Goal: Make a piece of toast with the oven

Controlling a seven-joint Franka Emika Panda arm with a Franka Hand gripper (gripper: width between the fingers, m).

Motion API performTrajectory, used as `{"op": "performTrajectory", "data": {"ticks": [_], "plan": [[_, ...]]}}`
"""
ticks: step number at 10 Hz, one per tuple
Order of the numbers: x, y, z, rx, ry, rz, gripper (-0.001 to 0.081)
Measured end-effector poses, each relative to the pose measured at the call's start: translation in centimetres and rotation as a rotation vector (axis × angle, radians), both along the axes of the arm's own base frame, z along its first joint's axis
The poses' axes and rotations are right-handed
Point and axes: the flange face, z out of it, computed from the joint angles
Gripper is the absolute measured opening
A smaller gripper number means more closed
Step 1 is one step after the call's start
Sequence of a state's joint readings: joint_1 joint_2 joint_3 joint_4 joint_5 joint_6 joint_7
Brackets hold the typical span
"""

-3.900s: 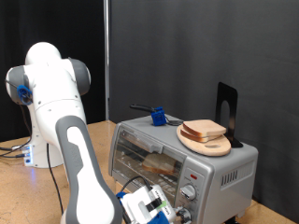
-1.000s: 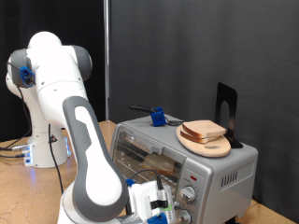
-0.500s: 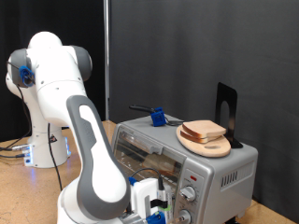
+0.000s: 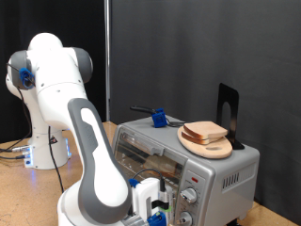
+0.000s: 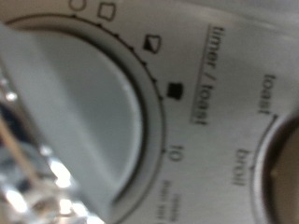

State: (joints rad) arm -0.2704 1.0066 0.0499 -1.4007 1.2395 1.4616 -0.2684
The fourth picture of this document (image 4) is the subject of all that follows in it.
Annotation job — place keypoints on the wrist camera on blue mount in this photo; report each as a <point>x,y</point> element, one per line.
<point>164,204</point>

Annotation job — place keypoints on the silver oven knob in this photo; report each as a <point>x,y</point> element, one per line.
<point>185,218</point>
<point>189,195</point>

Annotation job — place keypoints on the round wooden plate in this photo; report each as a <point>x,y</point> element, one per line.
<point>210,150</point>

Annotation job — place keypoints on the black backdrop curtain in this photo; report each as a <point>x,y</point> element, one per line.
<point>62,19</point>

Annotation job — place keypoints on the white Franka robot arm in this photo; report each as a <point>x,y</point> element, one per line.
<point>62,94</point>

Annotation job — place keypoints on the metal spatula with blue block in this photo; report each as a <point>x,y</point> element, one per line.
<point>159,118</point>

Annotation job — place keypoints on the black metal bookend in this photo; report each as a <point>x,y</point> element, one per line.
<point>233,100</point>

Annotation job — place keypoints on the silver toaster oven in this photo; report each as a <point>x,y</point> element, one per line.
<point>219,175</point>

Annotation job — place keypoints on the tan wooden bread slice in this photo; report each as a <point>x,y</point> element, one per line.
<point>205,129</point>

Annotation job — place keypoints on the dark grey backdrop panel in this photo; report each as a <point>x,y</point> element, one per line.
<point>203,47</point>

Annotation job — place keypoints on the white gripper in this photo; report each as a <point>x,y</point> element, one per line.
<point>142,194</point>

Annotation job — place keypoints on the vertical metal pole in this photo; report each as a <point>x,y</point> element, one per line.
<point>107,62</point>

